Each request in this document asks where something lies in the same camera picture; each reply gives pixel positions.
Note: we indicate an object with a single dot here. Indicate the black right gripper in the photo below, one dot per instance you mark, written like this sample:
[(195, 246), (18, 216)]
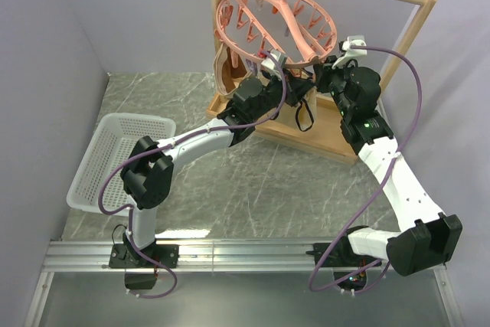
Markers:
[(324, 73)]

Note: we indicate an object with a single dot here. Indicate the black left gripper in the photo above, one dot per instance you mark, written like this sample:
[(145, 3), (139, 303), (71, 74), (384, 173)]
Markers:
[(296, 89)]

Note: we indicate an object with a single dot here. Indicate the pink round clip hanger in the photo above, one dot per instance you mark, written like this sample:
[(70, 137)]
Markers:
[(275, 24)]

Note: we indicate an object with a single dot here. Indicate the beige underwear navy trim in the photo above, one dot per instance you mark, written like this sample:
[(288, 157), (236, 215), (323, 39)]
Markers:
[(304, 111)]

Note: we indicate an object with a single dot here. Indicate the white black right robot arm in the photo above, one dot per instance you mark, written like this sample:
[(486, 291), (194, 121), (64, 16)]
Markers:
[(427, 236)]

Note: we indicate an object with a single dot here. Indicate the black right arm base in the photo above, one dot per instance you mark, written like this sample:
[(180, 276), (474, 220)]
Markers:
[(341, 256)]

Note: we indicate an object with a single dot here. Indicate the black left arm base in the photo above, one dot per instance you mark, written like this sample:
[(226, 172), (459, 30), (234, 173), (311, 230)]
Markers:
[(123, 256)]

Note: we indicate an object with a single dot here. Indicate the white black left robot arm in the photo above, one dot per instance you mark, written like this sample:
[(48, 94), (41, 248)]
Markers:
[(147, 176)]

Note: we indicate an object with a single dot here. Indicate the wooden hanger rack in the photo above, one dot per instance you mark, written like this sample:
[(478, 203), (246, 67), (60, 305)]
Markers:
[(312, 128)]

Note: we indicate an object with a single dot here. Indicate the brown underwear on hanger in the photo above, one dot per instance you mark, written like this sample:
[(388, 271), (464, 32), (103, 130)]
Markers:
[(229, 71)]

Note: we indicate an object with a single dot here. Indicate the white plastic basket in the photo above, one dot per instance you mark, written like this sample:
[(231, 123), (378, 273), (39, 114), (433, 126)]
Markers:
[(111, 144)]

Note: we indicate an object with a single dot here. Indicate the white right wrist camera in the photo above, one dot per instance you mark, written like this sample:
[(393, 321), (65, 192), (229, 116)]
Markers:
[(352, 48)]

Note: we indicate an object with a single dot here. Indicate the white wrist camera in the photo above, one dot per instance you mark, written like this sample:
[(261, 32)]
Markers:
[(352, 48), (273, 62)]

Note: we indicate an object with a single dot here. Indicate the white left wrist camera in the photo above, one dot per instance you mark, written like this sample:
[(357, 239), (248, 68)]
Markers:
[(273, 62)]

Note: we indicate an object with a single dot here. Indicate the aluminium mounting rail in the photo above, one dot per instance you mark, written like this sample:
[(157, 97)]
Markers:
[(194, 256)]

